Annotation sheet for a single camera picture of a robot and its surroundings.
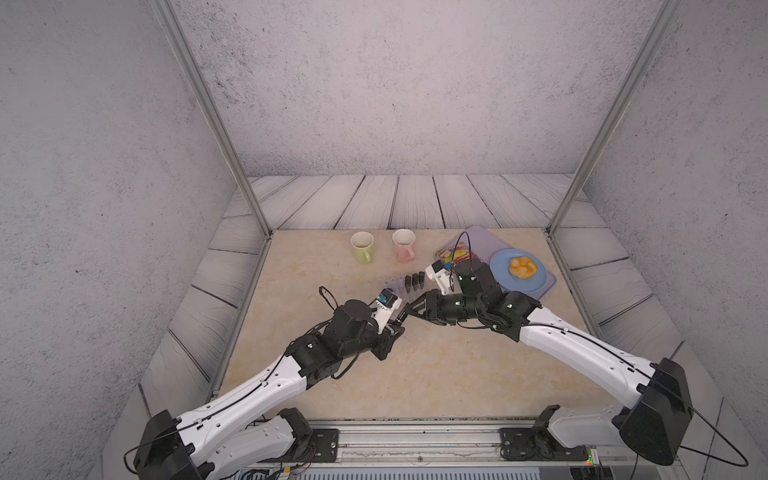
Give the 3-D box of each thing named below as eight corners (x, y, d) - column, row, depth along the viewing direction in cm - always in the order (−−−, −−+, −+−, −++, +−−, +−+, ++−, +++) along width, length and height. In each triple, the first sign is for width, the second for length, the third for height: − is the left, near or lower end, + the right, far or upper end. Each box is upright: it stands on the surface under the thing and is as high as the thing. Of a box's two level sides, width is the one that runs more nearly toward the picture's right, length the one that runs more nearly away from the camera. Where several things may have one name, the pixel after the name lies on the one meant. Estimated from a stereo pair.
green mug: (351, 269, 109) (348, 253, 103) (354, 248, 116) (351, 231, 110) (373, 269, 109) (371, 253, 103) (374, 248, 116) (373, 231, 110)
